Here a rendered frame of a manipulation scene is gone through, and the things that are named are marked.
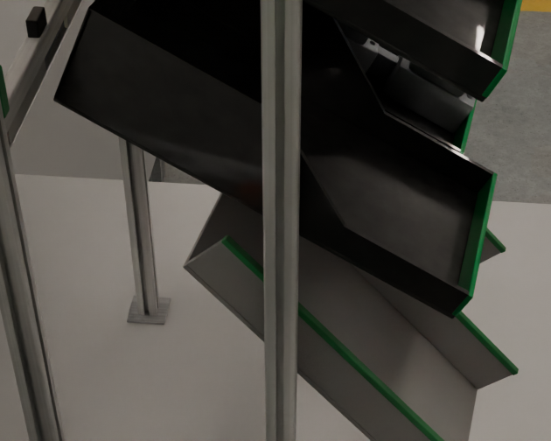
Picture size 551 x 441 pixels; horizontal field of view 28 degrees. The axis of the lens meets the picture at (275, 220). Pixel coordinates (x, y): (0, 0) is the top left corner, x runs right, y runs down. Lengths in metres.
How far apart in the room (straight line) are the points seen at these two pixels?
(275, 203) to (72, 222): 0.69
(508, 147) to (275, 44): 2.39
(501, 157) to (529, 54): 0.54
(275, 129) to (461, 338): 0.34
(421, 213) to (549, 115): 2.36
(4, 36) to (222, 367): 0.75
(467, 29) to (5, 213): 0.29
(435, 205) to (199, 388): 0.42
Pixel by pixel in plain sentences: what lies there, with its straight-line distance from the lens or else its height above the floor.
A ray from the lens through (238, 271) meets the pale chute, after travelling 0.71.
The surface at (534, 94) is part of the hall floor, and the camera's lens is 3.17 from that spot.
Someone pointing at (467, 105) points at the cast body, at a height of 1.22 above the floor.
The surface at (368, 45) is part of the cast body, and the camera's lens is 0.82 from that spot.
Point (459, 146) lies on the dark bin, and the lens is 0.80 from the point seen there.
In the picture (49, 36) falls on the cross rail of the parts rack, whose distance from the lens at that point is 0.75.
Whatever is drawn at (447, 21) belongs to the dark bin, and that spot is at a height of 1.36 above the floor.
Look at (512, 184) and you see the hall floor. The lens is 2.82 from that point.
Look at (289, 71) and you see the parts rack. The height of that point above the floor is 1.37.
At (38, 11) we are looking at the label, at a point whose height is 1.32.
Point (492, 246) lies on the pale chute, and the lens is 1.01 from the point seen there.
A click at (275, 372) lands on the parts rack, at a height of 1.14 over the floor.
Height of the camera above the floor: 1.67
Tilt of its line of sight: 39 degrees down
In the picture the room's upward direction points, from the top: straight up
